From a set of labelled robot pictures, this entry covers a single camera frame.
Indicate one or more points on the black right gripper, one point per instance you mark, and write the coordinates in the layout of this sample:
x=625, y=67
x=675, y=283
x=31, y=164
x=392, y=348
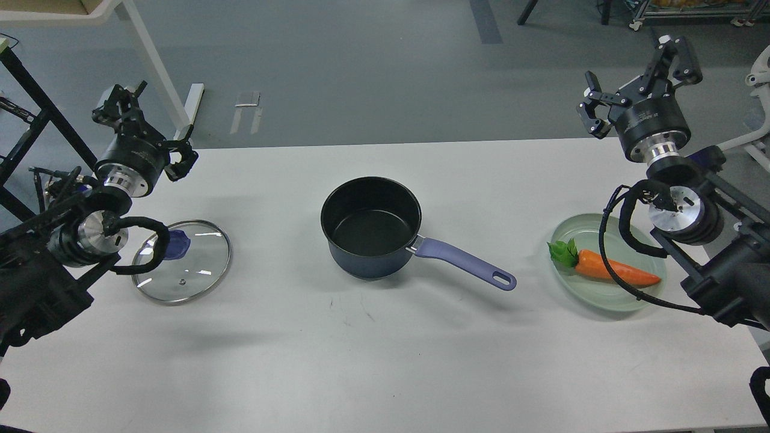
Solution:
x=658, y=117

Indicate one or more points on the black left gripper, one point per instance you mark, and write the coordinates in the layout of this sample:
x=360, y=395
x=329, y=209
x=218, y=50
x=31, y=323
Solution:
x=130, y=161

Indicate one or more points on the glass lid purple knob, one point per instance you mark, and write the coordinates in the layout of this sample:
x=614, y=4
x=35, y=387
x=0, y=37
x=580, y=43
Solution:
x=195, y=262

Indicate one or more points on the dark blue pot purple handle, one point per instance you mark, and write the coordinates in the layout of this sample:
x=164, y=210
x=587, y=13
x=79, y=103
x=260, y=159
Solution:
x=372, y=226

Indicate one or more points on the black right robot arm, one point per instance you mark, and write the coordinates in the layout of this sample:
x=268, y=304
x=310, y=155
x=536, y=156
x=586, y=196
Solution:
x=683, y=208

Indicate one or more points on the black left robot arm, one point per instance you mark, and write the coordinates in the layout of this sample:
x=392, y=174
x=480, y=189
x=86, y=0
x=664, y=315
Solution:
x=83, y=231

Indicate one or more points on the black metal rack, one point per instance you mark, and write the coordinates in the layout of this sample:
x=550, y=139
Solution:
x=48, y=114

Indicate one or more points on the white chair base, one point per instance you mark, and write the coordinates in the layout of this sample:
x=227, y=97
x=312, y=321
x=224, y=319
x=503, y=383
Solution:
x=752, y=108

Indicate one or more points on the wheeled metal cart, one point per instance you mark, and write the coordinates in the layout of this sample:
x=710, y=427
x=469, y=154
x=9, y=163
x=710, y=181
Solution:
x=736, y=13

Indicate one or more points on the orange toy carrot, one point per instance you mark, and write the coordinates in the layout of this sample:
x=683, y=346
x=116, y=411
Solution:
x=591, y=264

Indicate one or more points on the pale green plate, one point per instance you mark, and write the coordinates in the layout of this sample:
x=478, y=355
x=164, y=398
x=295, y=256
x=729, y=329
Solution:
x=604, y=293

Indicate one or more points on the white table frame leg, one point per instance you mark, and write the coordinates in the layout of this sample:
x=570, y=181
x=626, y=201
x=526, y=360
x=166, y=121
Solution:
x=182, y=112

